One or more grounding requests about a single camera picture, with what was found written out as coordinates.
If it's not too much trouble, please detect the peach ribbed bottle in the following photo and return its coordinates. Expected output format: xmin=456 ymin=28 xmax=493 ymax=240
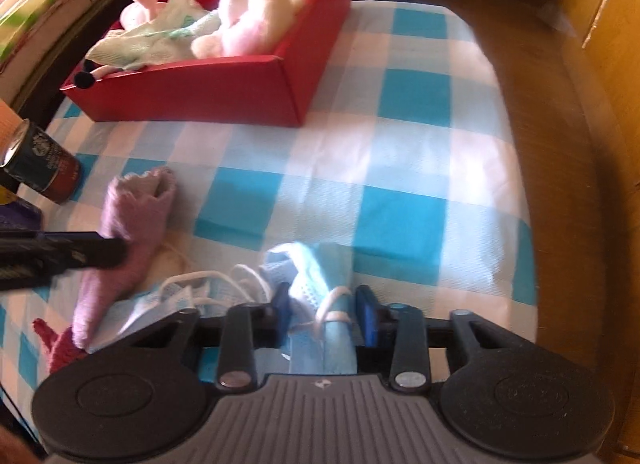
xmin=0 ymin=99 xmax=25 ymax=134

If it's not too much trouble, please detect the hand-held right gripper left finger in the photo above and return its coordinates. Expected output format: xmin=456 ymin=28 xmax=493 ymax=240
xmin=120 ymin=283 xmax=292 ymax=390

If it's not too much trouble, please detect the wooden wardrobe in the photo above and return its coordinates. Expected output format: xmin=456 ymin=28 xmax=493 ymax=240
xmin=540 ymin=0 xmax=640 ymax=464

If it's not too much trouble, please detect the blue checkered tablecloth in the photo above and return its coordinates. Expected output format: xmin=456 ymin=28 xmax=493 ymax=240
xmin=0 ymin=0 xmax=538 ymax=427

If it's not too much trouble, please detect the blue drink can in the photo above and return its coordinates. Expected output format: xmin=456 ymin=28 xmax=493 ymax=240
xmin=0 ymin=188 xmax=43 ymax=234

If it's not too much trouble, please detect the pink knitted hat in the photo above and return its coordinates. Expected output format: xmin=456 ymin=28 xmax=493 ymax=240
xmin=32 ymin=317 xmax=90 ymax=375

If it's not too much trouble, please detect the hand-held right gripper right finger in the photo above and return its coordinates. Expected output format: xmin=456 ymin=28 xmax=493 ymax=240
xmin=356 ymin=285 xmax=526 ymax=390

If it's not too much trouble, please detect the dark green coffee can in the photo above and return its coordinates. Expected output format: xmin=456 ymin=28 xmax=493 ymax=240
xmin=0 ymin=119 xmax=82 ymax=204

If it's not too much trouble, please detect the green and white towel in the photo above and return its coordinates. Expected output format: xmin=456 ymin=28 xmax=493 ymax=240
xmin=87 ymin=0 xmax=226 ymax=70

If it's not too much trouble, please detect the purple cloth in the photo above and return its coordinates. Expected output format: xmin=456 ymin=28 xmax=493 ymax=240
xmin=72 ymin=167 xmax=177 ymax=350

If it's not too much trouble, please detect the dark wooden bed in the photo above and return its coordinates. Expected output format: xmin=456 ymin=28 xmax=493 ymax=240
xmin=0 ymin=0 xmax=168 ymax=112

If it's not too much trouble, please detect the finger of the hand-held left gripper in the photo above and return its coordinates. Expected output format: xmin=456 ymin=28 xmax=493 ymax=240
xmin=0 ymin=231 xmax=128 ymax=291

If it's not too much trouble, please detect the white and pink plush toy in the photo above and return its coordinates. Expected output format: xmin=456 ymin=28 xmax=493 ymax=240
xmin=192 ymin=0 xmax=308 ymax=58

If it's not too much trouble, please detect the blue face mask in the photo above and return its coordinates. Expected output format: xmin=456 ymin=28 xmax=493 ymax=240
xmin=262 ymin=241 xmax=361 ymax=376
xmin=90 ymin=271 xmax=273 ymax=352

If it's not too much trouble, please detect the red cardboard box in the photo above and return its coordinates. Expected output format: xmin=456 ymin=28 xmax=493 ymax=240
xmin=60 ymin=0 xmax=351 ymax=127

